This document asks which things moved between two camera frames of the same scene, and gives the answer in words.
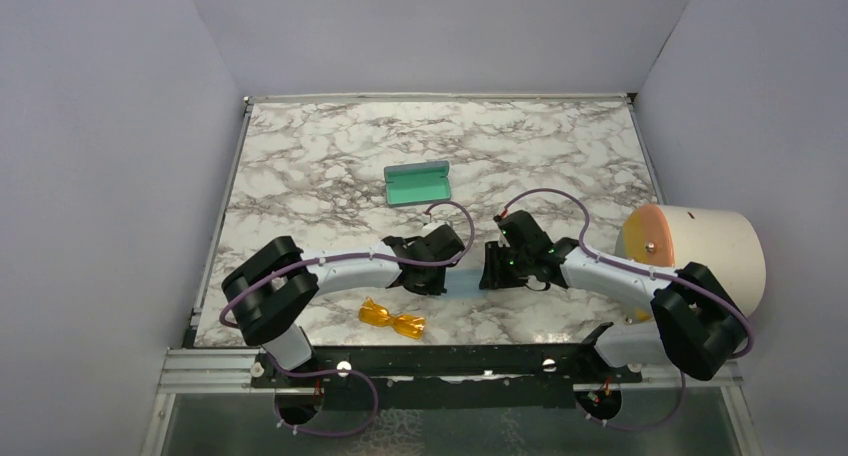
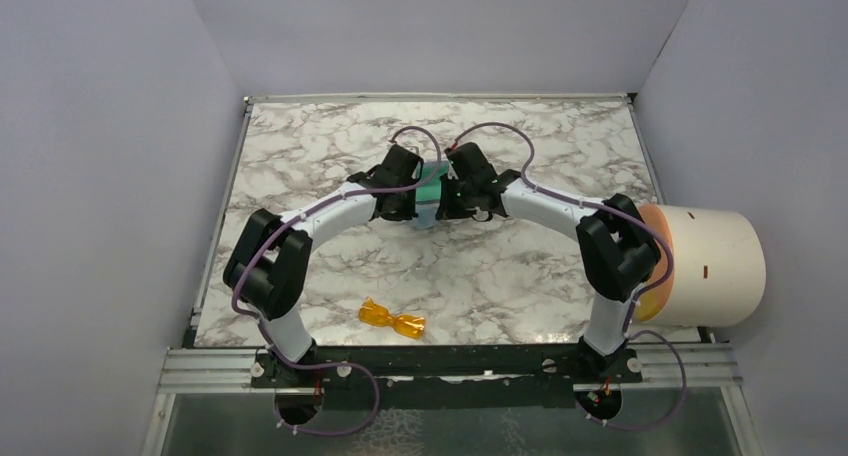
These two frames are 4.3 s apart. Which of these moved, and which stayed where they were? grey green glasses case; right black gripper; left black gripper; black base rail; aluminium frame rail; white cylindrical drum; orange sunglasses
Moved: grey green glasses case; right black gripper; left black gripper
Stayed: aluminium frame rail; white cylindrical drum; black base rail; orange sunglasses
